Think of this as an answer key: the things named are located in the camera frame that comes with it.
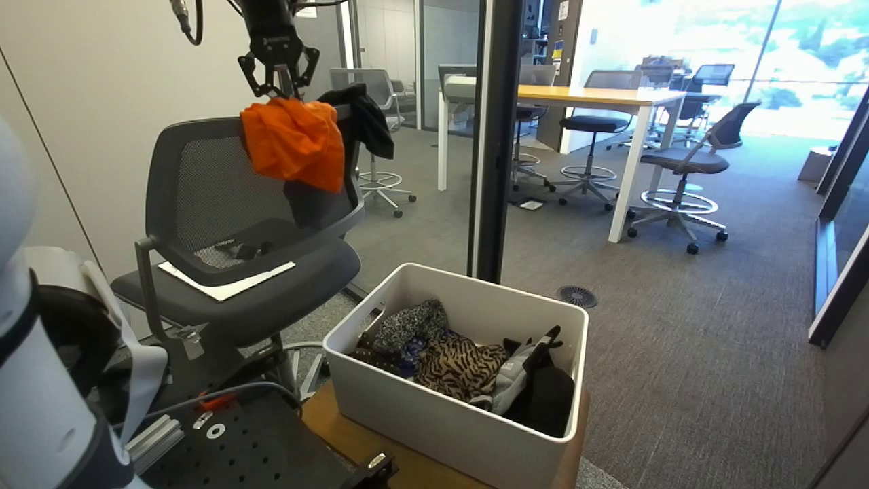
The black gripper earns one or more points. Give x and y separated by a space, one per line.
275 39

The orange cloth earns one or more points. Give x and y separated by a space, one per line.
294 142

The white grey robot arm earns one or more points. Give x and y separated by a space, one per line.
49 438

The dark dotted cloth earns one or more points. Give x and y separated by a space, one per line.
402 339

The leopard print cloth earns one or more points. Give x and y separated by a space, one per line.
460 369

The white plastic basket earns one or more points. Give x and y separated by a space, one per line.
472 442

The grey white cloth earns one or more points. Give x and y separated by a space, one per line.
514 375

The black cloth in basket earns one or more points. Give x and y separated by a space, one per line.
547 392

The black jacket on chair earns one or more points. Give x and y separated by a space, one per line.
358 120

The grey office chair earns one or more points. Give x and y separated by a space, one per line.
232 259

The black stool chair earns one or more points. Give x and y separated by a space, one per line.
596 123

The orange black clamp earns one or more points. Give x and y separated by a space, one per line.
216 403

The white wooden table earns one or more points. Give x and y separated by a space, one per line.
641 104

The dark office chair right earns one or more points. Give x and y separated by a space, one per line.
677 206

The black glass door frame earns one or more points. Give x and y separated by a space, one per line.
495 104

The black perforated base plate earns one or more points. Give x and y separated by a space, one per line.
259 445

